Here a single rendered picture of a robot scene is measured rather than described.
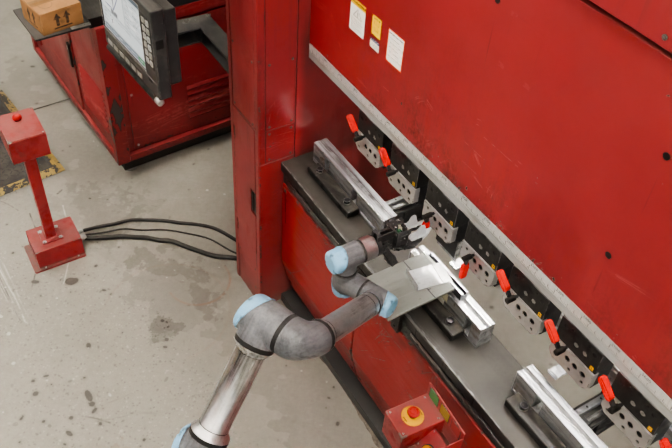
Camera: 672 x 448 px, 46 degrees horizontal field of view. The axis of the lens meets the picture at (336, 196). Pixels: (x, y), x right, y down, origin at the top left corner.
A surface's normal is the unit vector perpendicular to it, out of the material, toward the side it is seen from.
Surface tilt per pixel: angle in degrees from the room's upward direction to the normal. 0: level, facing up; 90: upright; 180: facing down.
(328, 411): 0
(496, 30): 90
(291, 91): 90
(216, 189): 0
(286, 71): 90
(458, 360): 0
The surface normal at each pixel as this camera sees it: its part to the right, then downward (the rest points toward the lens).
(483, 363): 0.06, -0.73
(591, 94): -0.85, 0.33
